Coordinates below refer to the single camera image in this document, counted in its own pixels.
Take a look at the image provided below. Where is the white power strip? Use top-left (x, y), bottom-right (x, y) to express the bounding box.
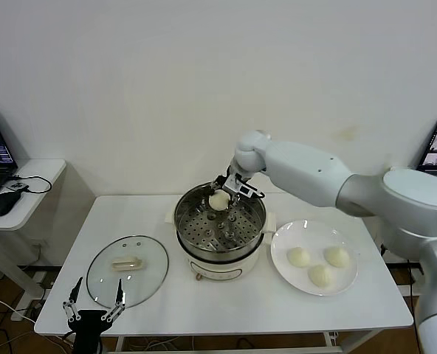
top-left (10, 299), bottom-right (47, 322)

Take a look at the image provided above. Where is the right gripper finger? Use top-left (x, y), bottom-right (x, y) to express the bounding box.
top-left (202, 176), bottom-right (226, 202)
top-left (226, 193), bottom-right (241, 214)

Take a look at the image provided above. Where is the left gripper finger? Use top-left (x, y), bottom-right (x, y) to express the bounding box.
top-left (62, 277), bottom-right (83, 321)
top-left (100, 278), bottom-right (126, 322)

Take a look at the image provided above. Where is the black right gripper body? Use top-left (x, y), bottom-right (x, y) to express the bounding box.
top-left (214, 165), bottom-right (255, 192)

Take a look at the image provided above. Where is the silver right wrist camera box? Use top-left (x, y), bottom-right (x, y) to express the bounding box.
top-left (224, 176), bottom-right (256, 197)

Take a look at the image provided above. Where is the stainless steel steamer basket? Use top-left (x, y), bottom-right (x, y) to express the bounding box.
top-left (174, 180), bottom-right (268, 261)

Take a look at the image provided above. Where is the white round plate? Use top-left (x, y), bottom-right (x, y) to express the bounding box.
top-left (270, 220), bottom-right (360, 297)

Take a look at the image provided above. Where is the black USB hub with cable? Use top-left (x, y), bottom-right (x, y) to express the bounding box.
top-left (7, 173), bottom-right (53, 195)

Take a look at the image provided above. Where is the white steamed baozi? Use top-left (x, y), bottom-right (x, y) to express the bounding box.
top-left (324, 246), bottom-right (351, 268)
top-left (308, 264), bottom-right (336, 288)
top-left (208, 190), bottom-right (230, 212)
top-left (286, 246), bottom-right (312, 269)

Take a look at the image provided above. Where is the black computer mouse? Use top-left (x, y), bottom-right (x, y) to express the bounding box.
top-left (0, 191), bottom-right (23, 218)

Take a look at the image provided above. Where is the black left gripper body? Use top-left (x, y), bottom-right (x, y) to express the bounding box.
top-left (67, 309), bottom-right (109, 354)

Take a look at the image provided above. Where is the glass lid with cream handle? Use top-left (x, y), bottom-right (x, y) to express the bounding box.
top-left (86, 235), bottom-right (170, 309)

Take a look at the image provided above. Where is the white side table with mouse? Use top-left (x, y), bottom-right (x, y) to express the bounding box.
top-left (0, 158), bottom-right (97, 307)

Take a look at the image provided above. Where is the cream electric cooker pot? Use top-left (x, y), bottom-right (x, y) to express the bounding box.
top-left (164, 211), bottom-right (278, 283)

